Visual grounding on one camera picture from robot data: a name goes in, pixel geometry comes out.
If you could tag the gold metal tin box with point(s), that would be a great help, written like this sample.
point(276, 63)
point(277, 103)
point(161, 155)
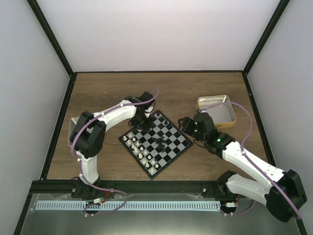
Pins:
point(219, 108)

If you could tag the black aluminium frame rail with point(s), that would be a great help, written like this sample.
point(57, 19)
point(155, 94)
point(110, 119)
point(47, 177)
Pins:
point(213, 189)

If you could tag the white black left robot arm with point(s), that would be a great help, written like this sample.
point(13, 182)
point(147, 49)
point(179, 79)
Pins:
point(87, 138)

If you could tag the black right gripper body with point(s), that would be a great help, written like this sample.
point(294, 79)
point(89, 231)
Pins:
point(187, 124)

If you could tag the silver pink tin lid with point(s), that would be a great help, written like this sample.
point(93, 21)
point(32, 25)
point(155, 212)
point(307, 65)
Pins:
point(72, 123)

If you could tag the black white chess board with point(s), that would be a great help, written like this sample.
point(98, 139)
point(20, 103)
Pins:
point(176, 144)

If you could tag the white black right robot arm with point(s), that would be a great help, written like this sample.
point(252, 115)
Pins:
point(282, 192)

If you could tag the pile of black chess pieces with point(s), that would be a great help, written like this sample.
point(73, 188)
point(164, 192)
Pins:
point(160, 144)

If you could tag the light blue cable duct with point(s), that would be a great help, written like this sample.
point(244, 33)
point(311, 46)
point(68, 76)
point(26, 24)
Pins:
point(49, 205)

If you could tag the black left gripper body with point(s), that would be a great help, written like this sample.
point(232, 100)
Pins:
point(140, 122)

